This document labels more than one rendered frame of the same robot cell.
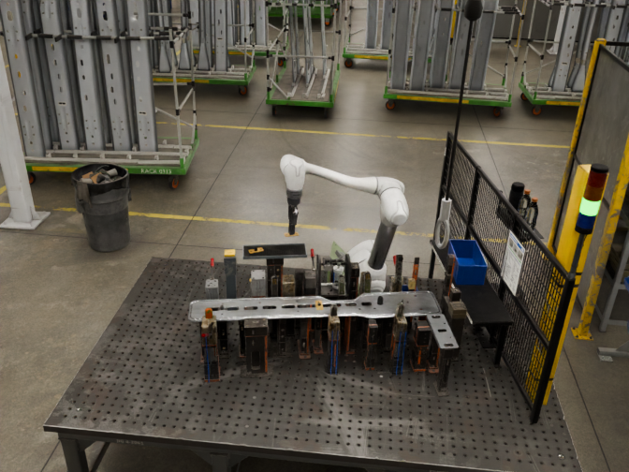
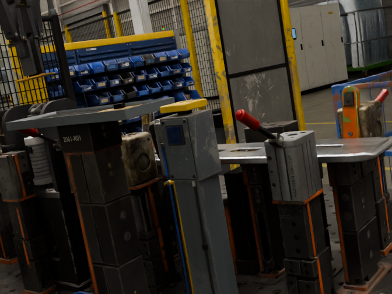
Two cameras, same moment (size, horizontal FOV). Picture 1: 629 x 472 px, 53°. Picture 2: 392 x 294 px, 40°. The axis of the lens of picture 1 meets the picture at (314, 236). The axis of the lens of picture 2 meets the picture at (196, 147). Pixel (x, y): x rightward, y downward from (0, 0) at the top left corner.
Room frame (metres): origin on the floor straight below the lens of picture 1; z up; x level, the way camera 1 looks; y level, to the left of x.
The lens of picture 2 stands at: (3.79, 1.16, 1.23)
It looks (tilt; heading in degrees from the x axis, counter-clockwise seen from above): 9 degrees down; 226
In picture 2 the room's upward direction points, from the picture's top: 10 degrees counter-clockwise
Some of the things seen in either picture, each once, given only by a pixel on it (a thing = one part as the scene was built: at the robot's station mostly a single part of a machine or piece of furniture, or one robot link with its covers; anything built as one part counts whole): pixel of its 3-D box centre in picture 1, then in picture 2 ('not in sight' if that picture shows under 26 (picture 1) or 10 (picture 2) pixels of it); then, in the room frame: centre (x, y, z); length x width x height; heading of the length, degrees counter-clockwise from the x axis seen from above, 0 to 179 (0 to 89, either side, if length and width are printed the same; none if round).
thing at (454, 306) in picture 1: (454, 331); not in sight; (2.82, -0.79, 0.88); 0.08 x 0.08 x 0.36; 6
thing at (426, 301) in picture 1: (315, 306); (141, 154); (2.86, -0.02, 1.00); 1.38 x 0.22 x 0.02; 96
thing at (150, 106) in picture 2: (274, 251); (86, 115); (3.17, 0.23, 1.16); 0.37 x 0.14 x 0.02; 96
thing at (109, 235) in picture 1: (105, 208); not in sight; (5.21, 1.94, 0.36); 0.54 x 0.50 x 0.73; 175
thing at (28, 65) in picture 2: not in sight; (26, 58); (3.23, 0.14, 1.29); 0.03 x 0.01 x 0.07; 109
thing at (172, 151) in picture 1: (102, 99); not in sight; (6.86, 2.39, 0.88); 1.93 x 1.01 x 1.76; 91
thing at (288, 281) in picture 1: (287, 306); (145, 211); (3.00, 0.14, 0.89); 0.13 x 0.11 x 0.38; 6
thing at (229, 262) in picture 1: (231, 287); (206, 234); (3.15, 0.49, 0.92); 0.08 x 0.08 x 0.44; 6
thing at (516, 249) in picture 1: (514, 262); not in sight; (2.88, -1.06, 1.30); 0.23 x 0.02 x 0.31; 6
